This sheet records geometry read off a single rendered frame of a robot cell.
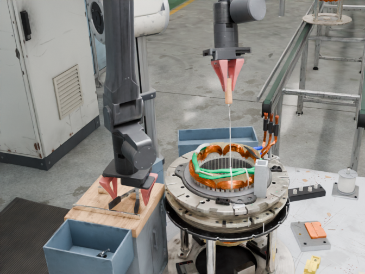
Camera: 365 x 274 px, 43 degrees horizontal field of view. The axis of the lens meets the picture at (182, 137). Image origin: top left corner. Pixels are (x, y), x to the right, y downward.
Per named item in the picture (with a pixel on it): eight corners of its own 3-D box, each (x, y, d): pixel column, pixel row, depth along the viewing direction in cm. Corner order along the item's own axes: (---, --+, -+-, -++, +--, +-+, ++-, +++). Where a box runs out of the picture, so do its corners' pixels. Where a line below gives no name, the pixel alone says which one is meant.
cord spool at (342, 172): (354, 196, 164) (357, 179, 161) (335, 193, 166) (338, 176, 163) (355, 186, 169) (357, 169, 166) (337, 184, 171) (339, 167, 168)
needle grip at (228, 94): (233, 103, 111) (232, 78, 110) (226, 104, 111) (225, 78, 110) (231, 103, 113) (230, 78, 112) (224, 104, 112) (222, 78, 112)
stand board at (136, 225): (136, 238, 109) (136, 230, 108) (64, 225, 115) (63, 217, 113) (165, 191, 126) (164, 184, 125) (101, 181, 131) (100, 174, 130)
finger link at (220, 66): (249, 90, 109) (247, 49, 108) (220, 92, 107) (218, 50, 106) (239, 90, 115) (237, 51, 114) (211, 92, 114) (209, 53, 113)
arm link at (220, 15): (224, 1, 113) (207, 0, 109) (245, -3, 108) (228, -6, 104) (225, 31, 114) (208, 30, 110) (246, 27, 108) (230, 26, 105)
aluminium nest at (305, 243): (330, 249, 141) (331, 243, 140) (301, 251, 141) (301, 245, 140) (317, 224, 152) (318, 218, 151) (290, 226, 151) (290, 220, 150)
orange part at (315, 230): (327, 237, 144) (327, 235, 143) (310, 239, 143) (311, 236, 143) (319, 224, 150) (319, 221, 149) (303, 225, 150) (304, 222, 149)
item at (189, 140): (250, 198, 167) (252, 125, 154) (255, 216, 157) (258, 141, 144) (181, 201, 167) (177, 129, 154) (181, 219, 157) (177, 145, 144)
